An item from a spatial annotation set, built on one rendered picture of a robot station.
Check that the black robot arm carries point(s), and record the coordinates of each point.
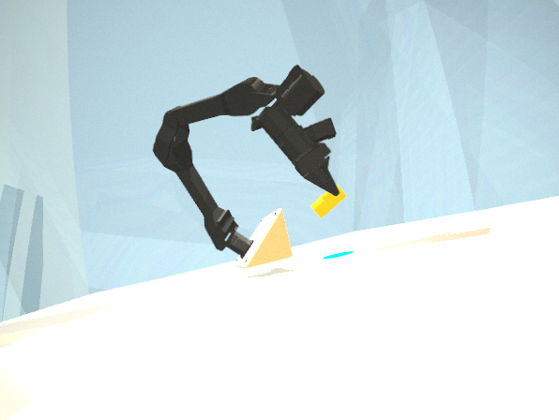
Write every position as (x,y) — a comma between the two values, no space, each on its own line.
(295,95)

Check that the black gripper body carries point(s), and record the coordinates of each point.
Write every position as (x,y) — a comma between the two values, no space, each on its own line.
(295,148)

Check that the yellow tall cylinder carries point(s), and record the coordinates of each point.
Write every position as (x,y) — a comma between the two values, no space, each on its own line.
(327,202)

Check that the cyan circle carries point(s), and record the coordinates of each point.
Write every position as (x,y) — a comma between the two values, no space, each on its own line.
(337,255)

